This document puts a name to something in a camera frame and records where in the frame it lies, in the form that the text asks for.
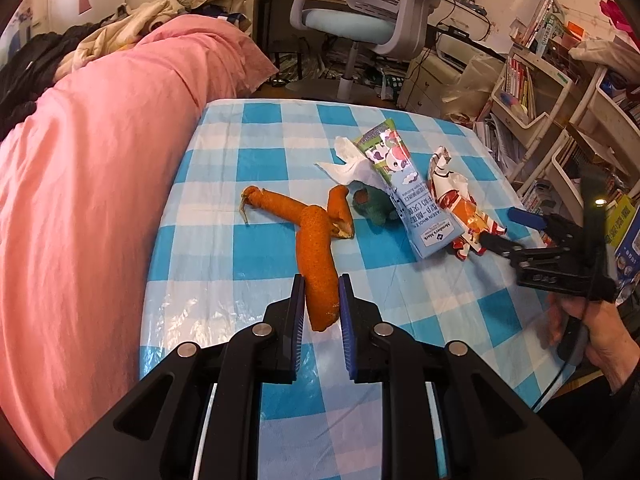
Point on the person's right forearm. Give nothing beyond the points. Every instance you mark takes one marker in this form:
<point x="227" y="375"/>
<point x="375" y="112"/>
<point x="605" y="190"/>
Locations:
<point x="595" y="435"/>

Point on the red plastic bag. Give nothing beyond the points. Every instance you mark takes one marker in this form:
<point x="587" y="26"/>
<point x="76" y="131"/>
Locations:
<point x="617" y="20"/>

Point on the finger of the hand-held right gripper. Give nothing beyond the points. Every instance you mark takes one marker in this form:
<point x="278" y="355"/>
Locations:
<point x="505" y="247"/>
<point x="525" y="216"/>

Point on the white bookshelf with books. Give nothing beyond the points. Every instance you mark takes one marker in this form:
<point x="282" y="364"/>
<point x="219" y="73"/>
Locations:
<point x="510" y="110"/>

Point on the red white snack wrapper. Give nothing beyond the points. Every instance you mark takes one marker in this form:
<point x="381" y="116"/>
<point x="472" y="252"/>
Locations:
<point x="457" y="200"/>

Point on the blue paper bag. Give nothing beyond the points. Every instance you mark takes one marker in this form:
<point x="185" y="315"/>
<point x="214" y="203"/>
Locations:
<point x="629" y="255"/>

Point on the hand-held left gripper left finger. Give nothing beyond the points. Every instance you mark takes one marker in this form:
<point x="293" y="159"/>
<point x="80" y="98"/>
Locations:
<point x="298" y="310"/>

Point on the white drawer cabinet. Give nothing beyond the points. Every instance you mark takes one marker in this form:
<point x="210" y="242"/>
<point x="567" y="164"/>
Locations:
<point x="430" y="85"/>

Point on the short orange peel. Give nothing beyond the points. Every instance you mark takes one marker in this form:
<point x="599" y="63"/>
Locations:
<point x="339" y="205"/>

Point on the yellow box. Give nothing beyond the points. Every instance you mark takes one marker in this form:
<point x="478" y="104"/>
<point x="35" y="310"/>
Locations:
<point x="620" y="220"/>

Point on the milk carton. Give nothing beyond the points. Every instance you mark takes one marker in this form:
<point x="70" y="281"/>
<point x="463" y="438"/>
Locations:
<point x="420" y="210"/>

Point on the grey office chair blue seat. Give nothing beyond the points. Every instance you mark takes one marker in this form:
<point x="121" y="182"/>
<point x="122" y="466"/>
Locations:
<point x="350" y="25"/>

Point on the large clear plastic bag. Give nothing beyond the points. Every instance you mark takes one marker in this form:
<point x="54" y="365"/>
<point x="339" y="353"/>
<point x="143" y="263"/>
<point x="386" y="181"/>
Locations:
<point x="480" y="85"/>

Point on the green frog toy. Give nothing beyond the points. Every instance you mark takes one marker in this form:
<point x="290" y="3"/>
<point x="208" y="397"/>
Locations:
<point x="372" y="207"/>

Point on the white printer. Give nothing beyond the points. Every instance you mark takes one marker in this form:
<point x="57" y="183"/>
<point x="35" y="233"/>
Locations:
<point x="465" y="55"/>

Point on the person's right hand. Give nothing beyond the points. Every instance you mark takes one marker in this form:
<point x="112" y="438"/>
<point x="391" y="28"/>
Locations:
<point x="612" y="340"/>

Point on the long orange peel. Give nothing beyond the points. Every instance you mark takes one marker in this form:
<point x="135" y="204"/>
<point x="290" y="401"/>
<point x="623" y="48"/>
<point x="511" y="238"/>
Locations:
<point x="312" y="260"/>

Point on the white paper napkin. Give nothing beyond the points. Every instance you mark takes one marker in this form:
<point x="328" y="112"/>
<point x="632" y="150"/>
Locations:
<point x="345" y="167"/>

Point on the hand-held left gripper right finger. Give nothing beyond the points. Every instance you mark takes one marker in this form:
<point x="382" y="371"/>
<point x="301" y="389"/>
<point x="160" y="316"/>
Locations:
<point x="345" y="320"/>

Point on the beige clothes pile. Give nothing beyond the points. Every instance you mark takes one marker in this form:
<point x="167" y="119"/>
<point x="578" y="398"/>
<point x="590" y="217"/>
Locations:
<point x="125" y="30"/>

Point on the beige cloth bundle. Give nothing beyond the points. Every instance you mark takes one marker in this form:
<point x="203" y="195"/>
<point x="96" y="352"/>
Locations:
<point x="605" y="52"/>

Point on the blue white checked tablecloth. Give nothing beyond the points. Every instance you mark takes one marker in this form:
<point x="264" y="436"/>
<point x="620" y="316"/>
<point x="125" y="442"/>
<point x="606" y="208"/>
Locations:
<point x="260" y="150"/>

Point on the pink blanket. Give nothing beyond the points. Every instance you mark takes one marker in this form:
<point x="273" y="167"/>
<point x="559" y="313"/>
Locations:
<point x="90" y="210"/>

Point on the row of upright books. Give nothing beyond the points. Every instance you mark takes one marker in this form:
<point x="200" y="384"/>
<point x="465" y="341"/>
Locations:
<point x="537" y="10"/>

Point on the pile of books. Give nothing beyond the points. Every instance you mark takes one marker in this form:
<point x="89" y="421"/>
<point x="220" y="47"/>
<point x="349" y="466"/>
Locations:
<point x="495" y="135"/>

